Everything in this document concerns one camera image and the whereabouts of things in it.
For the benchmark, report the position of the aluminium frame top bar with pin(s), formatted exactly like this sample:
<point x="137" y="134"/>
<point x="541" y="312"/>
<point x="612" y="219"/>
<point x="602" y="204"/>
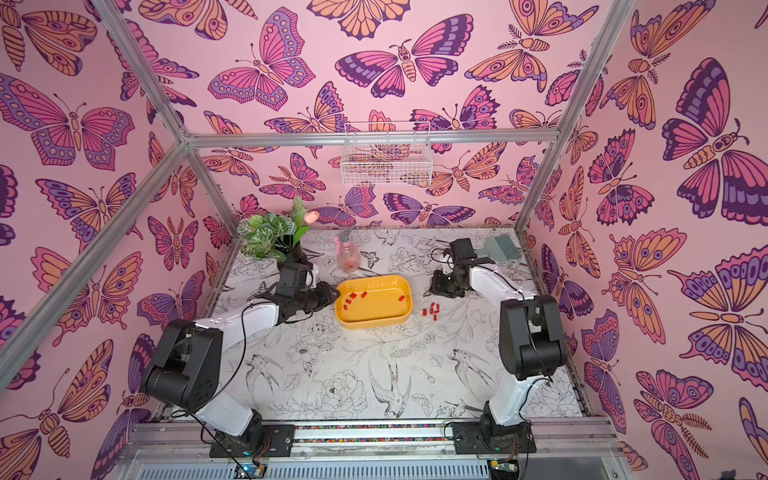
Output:
<point x="406" y="136"/>

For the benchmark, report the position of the white wire basket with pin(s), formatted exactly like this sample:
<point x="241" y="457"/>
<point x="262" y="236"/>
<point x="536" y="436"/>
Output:
<point x="386" y="164"/>

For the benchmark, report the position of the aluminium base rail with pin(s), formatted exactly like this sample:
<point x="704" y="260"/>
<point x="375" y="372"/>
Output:
<point x="433" y="439"/>

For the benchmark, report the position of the pink spray bottle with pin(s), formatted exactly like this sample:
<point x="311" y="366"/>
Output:
<point x="348" y="255"/>

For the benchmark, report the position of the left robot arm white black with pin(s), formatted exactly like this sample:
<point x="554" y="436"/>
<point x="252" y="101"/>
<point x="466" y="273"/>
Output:
<point x="184" y="370"/>

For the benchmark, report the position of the black glossy vase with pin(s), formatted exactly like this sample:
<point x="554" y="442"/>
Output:
<point x="295" y="255"/>

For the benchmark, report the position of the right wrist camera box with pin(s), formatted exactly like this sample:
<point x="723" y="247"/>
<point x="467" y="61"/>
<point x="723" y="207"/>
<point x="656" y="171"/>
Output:
<point x="462" y="254"/>

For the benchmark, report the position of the aluminium frame post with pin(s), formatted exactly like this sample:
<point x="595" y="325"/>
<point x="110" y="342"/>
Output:
<point x="602" y="48"/>
<point x="129" y="41"/>

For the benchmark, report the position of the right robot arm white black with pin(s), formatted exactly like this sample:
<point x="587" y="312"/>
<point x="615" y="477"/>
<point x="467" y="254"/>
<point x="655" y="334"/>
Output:
<point x="531" y="348"/>

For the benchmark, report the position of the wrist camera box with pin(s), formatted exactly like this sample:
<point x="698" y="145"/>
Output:
<point x="294" y="278"/>
<point x="462" y="254"/>

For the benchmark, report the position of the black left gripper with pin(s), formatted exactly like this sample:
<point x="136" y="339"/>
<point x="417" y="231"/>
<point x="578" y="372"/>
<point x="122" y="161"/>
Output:
<point x="324" y="289"/>

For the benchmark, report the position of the aluminium frame post right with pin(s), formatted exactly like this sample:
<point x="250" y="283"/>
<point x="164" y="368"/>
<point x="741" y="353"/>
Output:
<point x="602" y="48"/>

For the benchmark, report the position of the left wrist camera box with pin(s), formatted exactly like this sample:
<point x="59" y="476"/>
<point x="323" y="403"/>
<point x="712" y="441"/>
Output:
<point x="294" y="278"/>

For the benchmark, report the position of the aluminium frame post left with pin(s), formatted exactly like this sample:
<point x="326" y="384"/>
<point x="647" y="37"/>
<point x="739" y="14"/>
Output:
<point x="129" y="41"/>

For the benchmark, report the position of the green artificial plant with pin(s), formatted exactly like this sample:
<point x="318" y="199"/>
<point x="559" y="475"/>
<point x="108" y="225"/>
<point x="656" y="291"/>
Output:
<point x="268" y="236"/>

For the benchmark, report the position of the yellow plastic storage tray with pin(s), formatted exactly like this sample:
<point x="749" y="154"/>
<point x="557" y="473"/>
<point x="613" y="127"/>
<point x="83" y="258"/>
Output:
<point x="372" y="302"/>

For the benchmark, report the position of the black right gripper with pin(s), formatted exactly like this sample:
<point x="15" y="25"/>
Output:
<point x="442" y="284"/>

